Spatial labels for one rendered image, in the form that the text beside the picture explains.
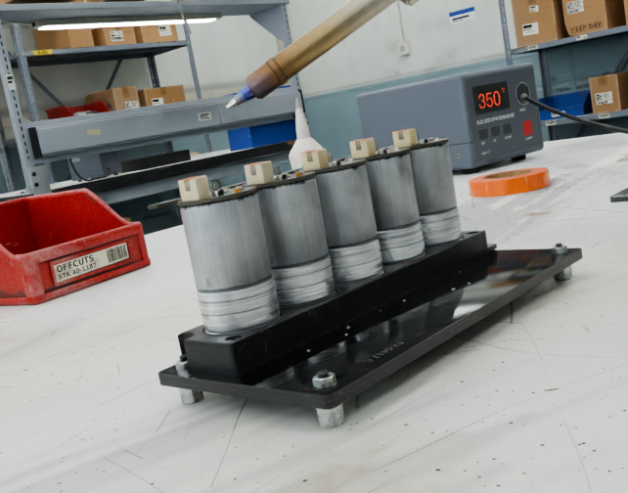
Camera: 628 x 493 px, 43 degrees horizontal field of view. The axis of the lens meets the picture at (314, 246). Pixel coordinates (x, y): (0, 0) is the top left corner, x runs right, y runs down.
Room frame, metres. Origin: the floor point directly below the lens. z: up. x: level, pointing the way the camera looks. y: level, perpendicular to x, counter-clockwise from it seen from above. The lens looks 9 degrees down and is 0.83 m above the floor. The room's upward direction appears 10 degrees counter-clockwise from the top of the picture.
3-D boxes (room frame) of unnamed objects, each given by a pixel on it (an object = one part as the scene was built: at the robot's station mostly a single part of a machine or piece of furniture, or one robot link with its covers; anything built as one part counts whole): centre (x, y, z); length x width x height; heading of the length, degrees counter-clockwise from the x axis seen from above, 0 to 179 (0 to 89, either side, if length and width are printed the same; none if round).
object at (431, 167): (0.33, -0.05, 0.79); 0.02 x 0.02 x 0.05
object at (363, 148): (0.30, -0.03, 0.82); 0.01 x 0.01 x 0.01; 47
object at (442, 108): (0.85, -0.16, 0.80); 0.15 x 0.12 x 0.10; 37
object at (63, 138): (3.15, 0.40, 0.90); 1.30 x 0.06 x 0.12; 136
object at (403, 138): (0.32, -0.04, 0.82); 0.01 x 0.01 x 0.01; 47
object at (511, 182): (0.61, -0.16, 0.76); 0.06 x 0.06 x 0.01
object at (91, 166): (3.01, 0.75, 0.80); 0.15 x 0.12 x 0.10; 65
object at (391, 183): (0.31, -0.03, 0.79); 0.02 x 0.02 x 0.05
